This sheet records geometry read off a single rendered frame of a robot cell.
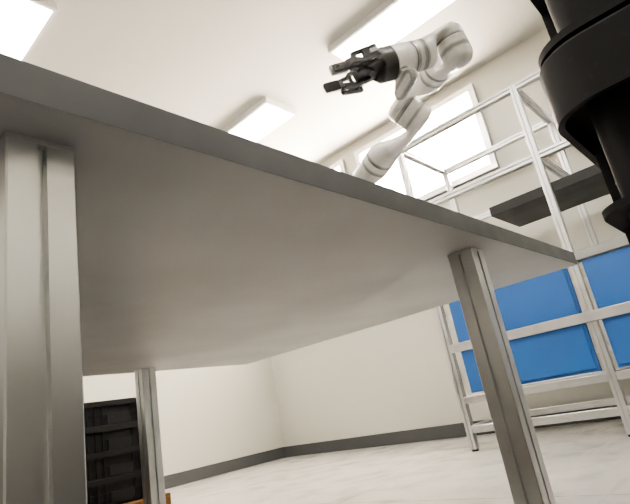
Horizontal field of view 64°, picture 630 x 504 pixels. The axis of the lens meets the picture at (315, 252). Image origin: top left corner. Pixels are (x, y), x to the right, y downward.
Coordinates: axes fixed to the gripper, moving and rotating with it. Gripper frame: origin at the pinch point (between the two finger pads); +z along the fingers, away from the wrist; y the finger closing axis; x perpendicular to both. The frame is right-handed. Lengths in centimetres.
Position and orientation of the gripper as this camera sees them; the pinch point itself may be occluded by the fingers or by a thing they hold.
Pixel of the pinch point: (333, 78)
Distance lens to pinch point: 113.3
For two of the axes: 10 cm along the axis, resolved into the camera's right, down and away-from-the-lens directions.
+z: -8.9, 3.4, -2.9
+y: 1.9, -3.1, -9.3
